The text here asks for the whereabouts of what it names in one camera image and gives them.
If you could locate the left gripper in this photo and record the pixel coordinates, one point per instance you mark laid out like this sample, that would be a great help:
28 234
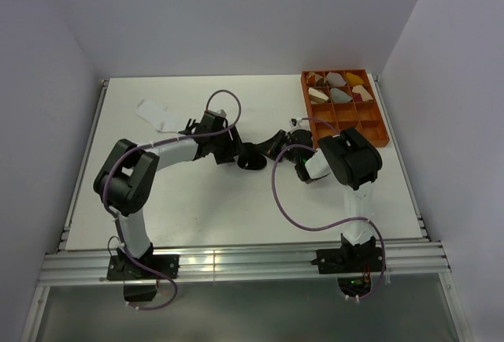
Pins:
232 149

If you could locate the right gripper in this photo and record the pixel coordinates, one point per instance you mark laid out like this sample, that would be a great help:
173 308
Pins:
269 146

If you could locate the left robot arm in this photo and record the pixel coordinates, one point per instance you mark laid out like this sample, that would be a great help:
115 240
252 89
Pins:
125 180

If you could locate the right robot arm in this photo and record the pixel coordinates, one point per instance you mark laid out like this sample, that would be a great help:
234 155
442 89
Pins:
355 163

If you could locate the white brown rolled sock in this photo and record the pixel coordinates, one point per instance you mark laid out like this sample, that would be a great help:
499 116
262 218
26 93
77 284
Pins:
317 96

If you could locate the brown orange rolled sock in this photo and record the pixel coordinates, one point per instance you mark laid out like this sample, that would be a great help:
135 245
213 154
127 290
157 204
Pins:
315 79

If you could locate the grey teal rolled sock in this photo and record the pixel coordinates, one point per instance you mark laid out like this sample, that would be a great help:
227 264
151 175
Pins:
340 96

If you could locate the orange compartment tray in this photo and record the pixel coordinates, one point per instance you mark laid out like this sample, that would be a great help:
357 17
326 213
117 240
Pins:
330 118

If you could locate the grey white rolled sock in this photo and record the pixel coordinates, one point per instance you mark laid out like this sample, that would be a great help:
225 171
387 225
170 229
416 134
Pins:
335 79

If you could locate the pink maroon rolled sock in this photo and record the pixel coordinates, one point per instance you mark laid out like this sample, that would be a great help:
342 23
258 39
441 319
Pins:
361 94

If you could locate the yellow rolled sock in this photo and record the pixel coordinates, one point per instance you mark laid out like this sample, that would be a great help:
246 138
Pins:
354 79

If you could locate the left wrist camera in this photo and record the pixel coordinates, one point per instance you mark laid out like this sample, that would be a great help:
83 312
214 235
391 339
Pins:
218 113

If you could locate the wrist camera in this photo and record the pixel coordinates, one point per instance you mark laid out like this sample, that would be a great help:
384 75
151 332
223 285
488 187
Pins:
296 123
218 113

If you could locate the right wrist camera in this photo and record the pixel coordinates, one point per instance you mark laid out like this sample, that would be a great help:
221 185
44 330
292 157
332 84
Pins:
296 123

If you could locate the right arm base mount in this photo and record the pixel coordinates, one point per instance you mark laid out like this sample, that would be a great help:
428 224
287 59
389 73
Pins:
346 260

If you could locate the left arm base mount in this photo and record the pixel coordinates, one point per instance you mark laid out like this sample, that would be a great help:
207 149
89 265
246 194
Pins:
122 268

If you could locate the aluminium front rail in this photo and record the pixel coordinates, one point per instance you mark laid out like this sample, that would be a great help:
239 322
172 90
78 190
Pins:
245 263

